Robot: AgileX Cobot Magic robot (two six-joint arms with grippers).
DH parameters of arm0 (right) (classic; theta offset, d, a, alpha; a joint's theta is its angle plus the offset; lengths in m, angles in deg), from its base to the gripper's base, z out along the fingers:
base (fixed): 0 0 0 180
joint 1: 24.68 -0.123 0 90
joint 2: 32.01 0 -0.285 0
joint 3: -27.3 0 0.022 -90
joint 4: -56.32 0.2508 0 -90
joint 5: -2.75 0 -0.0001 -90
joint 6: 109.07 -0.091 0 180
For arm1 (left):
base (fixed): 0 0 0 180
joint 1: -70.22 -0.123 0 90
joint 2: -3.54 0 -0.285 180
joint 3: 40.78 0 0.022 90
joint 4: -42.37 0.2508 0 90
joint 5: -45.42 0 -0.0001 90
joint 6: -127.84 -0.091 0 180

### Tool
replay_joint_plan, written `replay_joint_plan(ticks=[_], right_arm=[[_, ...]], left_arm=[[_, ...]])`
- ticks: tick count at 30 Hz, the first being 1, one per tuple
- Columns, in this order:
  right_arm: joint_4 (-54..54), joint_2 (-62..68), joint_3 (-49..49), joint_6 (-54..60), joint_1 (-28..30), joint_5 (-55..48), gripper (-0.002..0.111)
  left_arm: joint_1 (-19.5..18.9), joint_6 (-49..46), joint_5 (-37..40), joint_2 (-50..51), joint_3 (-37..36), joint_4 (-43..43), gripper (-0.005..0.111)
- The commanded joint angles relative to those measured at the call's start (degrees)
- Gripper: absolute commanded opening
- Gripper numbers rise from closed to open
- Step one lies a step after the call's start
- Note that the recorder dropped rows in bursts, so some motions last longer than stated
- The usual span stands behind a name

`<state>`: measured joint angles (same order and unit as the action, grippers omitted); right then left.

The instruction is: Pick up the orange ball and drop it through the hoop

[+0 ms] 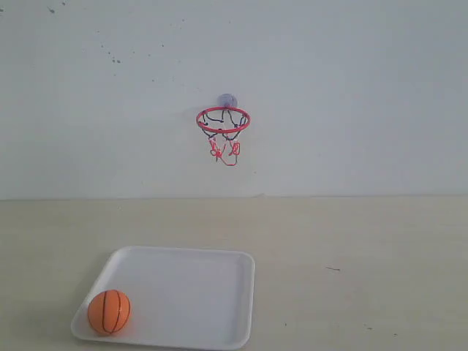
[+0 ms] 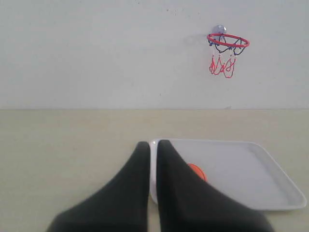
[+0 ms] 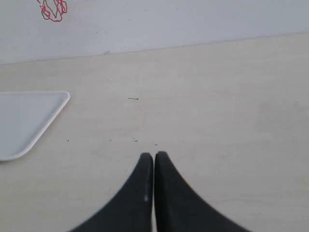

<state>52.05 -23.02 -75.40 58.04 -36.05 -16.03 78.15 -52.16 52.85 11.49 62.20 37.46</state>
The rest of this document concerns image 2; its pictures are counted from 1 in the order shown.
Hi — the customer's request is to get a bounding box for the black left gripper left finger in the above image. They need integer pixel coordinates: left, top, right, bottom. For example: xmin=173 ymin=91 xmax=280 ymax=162
xmin=47 ymin=142 xmax=150 ymax=232

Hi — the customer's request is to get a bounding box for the small orange basketball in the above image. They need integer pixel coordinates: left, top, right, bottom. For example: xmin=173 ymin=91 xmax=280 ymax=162
xmin=188 ymin=163 xmax=207 ymax=181

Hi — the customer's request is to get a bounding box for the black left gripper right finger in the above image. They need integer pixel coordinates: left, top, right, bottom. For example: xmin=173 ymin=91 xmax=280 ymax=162
xmin=156 ymin=140 xmax=274 ymax=232

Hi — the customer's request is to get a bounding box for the red mini basketball hoop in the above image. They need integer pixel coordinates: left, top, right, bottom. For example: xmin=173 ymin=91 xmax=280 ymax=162
xmin=207 ymin=33 xmax=250 ymax=79

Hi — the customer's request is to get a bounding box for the clear suction cup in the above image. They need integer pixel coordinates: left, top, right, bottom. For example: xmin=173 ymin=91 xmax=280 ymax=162
xmin=211 ymin=24 xmax=227 ymax=34

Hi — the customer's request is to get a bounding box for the white plastic tray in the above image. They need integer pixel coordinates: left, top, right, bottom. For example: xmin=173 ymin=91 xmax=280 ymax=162
xmin=150 ymin=138 xmax=307 ymax=211

